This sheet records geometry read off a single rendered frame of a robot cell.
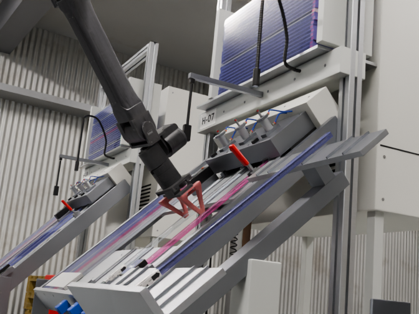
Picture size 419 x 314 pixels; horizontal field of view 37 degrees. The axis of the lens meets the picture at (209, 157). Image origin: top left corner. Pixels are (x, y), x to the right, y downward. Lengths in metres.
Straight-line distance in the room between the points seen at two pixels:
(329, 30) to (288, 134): 0.28
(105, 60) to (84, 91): 4.60
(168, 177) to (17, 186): 4.26
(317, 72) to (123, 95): 0.50
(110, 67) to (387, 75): 0.73
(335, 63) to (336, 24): 0.11
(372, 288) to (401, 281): 6.64
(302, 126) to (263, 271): 0.60
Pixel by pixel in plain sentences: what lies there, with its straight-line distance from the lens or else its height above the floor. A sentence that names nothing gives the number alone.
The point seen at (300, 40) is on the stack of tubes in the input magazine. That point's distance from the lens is 1.68.
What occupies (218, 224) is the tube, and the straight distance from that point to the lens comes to 1.02.
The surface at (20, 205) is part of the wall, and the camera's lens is 5.70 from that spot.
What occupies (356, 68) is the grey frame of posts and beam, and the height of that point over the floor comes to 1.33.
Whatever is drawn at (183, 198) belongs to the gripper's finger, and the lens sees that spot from 1.47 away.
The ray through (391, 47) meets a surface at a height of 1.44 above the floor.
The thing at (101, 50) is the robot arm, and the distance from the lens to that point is 1.46.
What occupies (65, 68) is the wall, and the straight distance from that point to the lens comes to 6.05.
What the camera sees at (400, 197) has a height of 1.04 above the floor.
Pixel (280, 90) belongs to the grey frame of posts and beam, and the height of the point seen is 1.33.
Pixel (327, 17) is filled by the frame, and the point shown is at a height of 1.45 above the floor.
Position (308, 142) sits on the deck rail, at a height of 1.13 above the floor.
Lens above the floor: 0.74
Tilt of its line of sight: 13 degrees up
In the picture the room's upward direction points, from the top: 5 degrees clockwise
